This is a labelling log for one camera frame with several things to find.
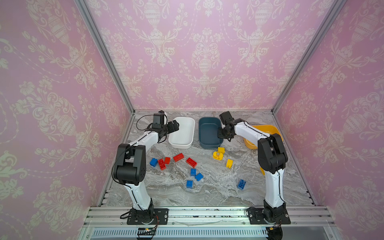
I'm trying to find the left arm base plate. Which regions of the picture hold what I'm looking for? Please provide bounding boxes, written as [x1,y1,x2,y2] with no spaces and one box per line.
[127,208,169,225]

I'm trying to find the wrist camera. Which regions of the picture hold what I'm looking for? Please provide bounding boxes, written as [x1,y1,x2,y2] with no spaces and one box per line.
[152,110,168,128]
[220,111,235,125]

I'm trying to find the dark teal plastic bin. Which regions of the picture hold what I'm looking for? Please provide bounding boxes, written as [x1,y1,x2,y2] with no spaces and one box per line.
[199,117,224,150]

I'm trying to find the small red lego brick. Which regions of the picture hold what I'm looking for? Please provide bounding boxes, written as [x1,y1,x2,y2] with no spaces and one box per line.
[165,157,171,165]

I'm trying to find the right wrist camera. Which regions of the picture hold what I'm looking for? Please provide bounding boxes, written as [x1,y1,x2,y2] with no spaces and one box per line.
[220,111,235,125]

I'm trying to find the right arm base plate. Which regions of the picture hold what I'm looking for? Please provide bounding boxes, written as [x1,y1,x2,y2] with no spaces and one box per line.
[245,206,291,225]

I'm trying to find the yellow rounded lego 120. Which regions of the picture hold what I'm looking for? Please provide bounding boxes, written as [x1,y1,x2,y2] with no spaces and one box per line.
[213,151,224,161]

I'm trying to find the long red lego brick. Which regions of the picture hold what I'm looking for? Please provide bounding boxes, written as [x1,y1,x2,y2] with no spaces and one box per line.
[173,153,185,163]

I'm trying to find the blue sloped lego brick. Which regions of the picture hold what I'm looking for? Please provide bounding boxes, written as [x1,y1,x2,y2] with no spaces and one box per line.
[195,173,204,182]

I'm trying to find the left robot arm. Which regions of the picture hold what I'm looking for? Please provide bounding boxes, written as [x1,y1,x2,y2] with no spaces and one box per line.
[112,120,180,220]

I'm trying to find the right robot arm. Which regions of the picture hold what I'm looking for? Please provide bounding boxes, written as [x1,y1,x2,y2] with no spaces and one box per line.
[218,112,288,223]

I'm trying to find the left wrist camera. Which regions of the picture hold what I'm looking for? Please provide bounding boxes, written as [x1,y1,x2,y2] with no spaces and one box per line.
[152,110,168,128]

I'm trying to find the yellow lego cube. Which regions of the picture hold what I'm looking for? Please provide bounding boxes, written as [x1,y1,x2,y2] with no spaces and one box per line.
[218,147,226,154]

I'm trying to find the yellow plastic bin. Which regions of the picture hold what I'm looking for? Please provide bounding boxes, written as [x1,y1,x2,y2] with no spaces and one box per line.
[243,124,284,150]

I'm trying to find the white plastic bin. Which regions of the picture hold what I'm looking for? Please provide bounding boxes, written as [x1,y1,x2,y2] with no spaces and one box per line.
[169,117,196,149]

